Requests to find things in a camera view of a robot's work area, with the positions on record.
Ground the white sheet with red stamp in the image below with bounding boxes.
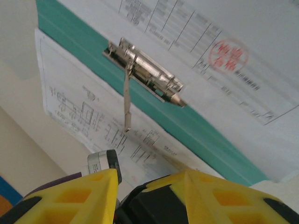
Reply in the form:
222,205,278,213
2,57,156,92
57,0,299,188

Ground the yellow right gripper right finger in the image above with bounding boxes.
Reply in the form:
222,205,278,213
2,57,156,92
172,169,299,224

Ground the metal folder lever clip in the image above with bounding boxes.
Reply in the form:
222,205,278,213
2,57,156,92
101,36,188,134

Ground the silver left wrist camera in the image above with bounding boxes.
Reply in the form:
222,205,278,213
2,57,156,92
87,149,123,185

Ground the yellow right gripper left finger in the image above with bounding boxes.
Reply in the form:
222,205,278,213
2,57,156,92
4,168,119,224

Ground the white technical drawing sheet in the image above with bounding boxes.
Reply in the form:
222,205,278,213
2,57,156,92
34,28,226,188

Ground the teal green sheet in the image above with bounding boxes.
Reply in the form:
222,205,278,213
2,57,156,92
35,0,271,187

